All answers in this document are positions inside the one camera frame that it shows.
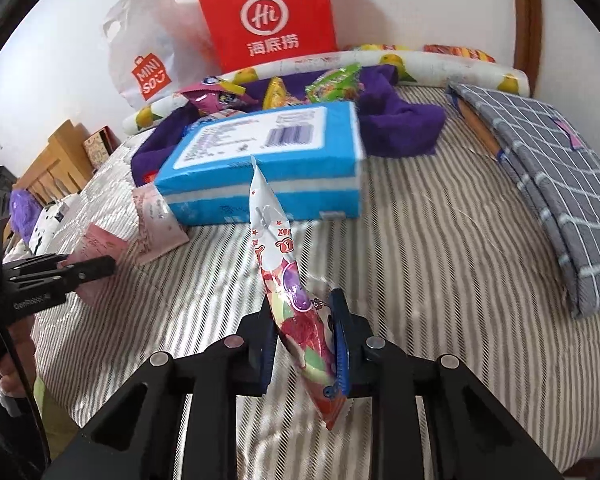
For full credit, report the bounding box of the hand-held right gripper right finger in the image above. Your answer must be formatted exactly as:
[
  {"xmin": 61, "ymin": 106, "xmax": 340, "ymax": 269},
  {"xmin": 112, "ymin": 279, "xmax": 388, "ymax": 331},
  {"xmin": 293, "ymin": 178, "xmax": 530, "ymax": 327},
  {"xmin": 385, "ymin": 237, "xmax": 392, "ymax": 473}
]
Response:
[{"xmin": 329, "ymin": 287, "xmax": 563, "ymax": 480}]

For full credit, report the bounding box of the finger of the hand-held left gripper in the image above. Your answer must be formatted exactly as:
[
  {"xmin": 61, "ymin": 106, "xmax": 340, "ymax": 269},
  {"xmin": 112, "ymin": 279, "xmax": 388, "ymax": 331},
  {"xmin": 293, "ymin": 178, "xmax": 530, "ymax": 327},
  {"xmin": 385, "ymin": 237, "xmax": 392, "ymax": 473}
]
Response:
[
  {"xmin": 4, "ymin": 253, "xmax": 71, "ymax": 276},
  {"xmin": 10, "ymin": 256, "xmax": 118, "ymax": 293}
]

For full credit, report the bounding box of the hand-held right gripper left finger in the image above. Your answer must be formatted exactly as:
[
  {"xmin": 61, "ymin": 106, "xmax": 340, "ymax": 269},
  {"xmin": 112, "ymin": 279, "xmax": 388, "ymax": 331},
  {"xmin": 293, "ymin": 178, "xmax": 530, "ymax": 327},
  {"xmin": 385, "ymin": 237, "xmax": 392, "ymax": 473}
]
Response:
[{"xmin": 40, "ymin": 287, "xmax": 281, "ymax": 480}]

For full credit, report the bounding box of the pink snack packet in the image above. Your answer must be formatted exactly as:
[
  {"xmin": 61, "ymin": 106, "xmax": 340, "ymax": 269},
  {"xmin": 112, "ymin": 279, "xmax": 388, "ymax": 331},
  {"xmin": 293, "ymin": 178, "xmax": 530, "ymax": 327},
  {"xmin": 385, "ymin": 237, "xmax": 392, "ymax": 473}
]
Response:
[
  {"xmin": 131, "ymin": 185, "xmax": 191, "ymax": 267},
  {"xmin": 67, "ymin": 222, "xmax": 130, "ymax": 306}
]

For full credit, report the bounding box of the colourful fruit jelly packet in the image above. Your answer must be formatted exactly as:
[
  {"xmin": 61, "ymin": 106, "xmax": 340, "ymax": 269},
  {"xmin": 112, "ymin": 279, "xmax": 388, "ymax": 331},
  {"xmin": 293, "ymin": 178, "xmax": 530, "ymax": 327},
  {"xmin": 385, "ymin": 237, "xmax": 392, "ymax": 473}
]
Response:
[{"xmin": 247, "ymin": 155, "xmax": 353, "ymax": 431}]

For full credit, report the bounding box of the person's left hand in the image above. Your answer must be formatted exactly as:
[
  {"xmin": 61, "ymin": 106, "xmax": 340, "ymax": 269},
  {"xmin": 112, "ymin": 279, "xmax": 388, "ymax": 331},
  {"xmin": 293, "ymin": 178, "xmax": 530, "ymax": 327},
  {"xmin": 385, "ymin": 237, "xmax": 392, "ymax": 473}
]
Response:
[{"xmin": 0, "ymin": 327, "xmax": 37, "ymax": 403}]

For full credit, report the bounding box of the purple plush toy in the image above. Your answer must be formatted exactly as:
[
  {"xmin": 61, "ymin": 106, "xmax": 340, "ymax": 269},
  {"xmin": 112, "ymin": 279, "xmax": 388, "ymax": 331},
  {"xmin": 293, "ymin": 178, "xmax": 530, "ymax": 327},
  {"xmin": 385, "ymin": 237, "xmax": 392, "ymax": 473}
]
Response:
[{"xmin": 9, "ymin": 187, "xmax": 36, "ymax": 246}]

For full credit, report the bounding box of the white black patterned pillow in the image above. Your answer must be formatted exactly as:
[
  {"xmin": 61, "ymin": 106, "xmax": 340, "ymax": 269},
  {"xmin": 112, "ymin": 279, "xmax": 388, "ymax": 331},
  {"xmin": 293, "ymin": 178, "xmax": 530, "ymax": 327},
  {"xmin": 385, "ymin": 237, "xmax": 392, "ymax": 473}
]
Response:
[{"xmin": 27, "ymin": 192, "xmax": 86, "ymax": 256}]

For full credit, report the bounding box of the wooden headboard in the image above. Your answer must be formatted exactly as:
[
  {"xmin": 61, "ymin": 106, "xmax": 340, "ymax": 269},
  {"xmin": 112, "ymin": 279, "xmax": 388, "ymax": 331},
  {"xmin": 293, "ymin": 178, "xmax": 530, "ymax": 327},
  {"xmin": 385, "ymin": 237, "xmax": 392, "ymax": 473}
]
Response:
[{"xmin": 17, "ymin": 119, "xmax": 97, "ymax": 206}]

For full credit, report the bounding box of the striped bed sheet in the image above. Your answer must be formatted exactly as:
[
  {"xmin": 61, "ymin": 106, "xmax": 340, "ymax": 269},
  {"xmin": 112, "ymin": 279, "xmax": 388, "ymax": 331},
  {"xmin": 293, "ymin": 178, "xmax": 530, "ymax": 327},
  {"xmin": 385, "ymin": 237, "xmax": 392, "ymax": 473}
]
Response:
[{"xmin": 2, "ymin": 85, "xmax": 600, "ymax": 480}]

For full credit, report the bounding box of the patterned cardboard box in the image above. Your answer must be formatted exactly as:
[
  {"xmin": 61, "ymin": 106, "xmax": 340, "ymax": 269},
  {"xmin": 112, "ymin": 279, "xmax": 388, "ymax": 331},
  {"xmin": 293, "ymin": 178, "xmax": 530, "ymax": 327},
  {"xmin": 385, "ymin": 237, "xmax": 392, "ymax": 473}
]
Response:
[{"xmin": 82, "ymin": 127, "xmax": 116, "ymax": 166}]

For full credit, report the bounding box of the green cloth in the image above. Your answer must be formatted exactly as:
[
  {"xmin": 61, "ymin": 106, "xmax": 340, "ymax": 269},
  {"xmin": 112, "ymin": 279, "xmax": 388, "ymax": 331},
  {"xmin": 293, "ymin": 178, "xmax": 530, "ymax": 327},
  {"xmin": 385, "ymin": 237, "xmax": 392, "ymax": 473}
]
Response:
[{"xmin": 32, "ymin": 375, "xmax": 81, "ymax": 461}]

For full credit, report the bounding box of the blue tissue pack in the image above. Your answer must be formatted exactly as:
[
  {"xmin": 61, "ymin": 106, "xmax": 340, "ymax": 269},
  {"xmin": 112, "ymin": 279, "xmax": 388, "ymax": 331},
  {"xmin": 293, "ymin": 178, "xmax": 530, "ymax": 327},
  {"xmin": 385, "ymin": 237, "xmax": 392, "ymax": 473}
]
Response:
[{"xmin": 153, "ymin": 100, "xmax": 367, "ymax": 225}]

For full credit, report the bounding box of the purple snack packet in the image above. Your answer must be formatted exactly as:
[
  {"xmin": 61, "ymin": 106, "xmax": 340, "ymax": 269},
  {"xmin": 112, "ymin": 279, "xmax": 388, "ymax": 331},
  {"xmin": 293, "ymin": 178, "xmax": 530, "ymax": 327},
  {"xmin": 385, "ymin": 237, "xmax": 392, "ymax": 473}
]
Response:
[{"xmin": 180, "ymin": 87, "xmax": 253, "ymax": 113}]

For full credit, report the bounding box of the purple towel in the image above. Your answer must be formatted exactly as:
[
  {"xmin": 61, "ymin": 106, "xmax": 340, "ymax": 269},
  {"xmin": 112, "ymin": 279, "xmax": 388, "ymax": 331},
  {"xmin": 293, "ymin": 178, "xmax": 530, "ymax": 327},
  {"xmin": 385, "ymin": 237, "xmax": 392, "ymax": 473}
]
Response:
[{"xmin": 130, "ymin": 65, "xmax": 447, "ymax": 188}]

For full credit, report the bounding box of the blue yellow snack packet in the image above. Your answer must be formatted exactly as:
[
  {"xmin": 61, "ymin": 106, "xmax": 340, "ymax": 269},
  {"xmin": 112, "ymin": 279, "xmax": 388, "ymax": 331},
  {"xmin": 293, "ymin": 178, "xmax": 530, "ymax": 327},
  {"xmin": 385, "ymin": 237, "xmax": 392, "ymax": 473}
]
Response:
[{"xmin": 202, "ymin": 76, "xmax": 246, "ymax": 97}]

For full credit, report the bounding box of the white plastic shopping bag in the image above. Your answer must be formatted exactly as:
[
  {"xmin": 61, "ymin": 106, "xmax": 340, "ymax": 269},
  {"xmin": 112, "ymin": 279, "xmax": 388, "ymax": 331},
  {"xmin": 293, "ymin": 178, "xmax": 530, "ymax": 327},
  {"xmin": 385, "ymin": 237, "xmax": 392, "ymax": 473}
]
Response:
[{"xmin": 101, "ymin": 0, "xmax": 221, "ymax": 111}]

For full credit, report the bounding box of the green snack packet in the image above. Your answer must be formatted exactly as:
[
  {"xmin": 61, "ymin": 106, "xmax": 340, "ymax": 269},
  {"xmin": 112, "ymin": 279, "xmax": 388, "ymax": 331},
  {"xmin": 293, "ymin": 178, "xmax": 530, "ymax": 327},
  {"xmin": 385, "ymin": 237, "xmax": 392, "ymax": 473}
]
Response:
[{"xmin": 305, "ymin": 62, "xmax": 363, "ymax": 106}]

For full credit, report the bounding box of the small yellow snack packet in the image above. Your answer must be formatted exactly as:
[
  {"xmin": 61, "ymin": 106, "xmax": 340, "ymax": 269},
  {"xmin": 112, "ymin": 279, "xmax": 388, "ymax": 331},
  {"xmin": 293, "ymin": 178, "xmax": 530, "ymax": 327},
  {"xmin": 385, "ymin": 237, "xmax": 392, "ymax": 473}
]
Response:
[{"xmin": 262, "ymin": 76, "xmax": 293, "ymax": 110}]

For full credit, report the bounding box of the red paper bag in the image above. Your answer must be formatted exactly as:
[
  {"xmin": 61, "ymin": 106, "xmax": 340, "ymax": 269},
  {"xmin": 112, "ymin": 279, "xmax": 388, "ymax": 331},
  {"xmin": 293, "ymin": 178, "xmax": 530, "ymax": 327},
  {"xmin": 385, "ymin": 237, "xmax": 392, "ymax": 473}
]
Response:
[{"xmin": 194, "ymin": 0, "xmax": 338, "ymax": 75}]

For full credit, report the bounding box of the grey plaid cloth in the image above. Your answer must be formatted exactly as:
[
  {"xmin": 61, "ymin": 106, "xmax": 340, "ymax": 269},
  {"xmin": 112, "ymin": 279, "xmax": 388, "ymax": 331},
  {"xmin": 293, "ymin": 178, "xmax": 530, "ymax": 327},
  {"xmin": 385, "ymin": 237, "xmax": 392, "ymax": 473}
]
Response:
[{"xmin": 445, "ymin": 80, "xmax": 600, "ymax": 320}]

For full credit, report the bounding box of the duck print paper roll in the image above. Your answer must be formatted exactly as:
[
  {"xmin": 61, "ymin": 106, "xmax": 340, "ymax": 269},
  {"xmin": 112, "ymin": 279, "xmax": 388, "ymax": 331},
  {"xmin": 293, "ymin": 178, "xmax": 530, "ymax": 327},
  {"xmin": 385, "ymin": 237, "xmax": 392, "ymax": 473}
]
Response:
[{"xmin": 121, "ymin": 45, "xmax": 531, "ymax": 136}]

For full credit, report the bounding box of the red snack bag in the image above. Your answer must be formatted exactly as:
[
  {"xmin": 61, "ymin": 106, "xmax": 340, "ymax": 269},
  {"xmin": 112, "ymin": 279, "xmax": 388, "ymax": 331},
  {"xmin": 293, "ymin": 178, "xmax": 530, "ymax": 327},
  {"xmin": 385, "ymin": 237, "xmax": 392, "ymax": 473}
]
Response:
[{"xmin": 424, "ymin": 44, "xmax": 496, "ymax": 64}]

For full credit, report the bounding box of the brown wooden frame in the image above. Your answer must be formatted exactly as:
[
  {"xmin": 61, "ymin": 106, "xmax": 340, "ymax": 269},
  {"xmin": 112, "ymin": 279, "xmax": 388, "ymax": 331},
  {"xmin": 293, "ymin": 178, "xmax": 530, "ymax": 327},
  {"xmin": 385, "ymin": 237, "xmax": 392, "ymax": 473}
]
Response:
[{"xmin": 510, "ymin": 0, "xmax": 543, "ymax": 78}]

